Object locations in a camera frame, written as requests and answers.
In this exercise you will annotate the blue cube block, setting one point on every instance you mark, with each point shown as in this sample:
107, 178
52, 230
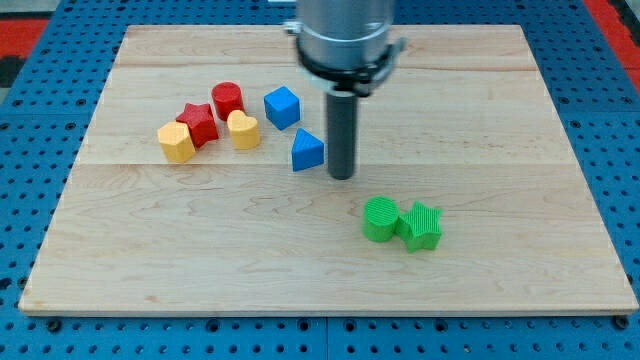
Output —
282, 107

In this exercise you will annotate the wooden board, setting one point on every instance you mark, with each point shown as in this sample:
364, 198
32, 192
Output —
464, 124

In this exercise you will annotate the blue triangle block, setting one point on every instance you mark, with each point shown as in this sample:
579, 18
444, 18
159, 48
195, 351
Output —
307, 151

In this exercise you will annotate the green star block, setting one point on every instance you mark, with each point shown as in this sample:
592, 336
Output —
419, 228

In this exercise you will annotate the yellow hexagon block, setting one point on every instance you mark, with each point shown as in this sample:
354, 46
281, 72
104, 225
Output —
175, 141

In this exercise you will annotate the green cylinder block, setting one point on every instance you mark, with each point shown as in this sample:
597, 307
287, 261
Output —
380, 215

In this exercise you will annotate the yellow heart block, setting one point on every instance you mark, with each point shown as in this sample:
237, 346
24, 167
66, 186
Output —
244, 130

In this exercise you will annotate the red cylinder block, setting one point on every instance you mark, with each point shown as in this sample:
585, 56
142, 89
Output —
227, 97

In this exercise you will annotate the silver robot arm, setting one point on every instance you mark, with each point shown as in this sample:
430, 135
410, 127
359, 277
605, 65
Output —
343, 46

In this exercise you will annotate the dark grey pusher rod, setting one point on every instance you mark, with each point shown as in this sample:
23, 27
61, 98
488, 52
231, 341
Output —
341, 131

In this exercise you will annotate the red star block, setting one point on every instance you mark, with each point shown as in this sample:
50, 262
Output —
201, 123

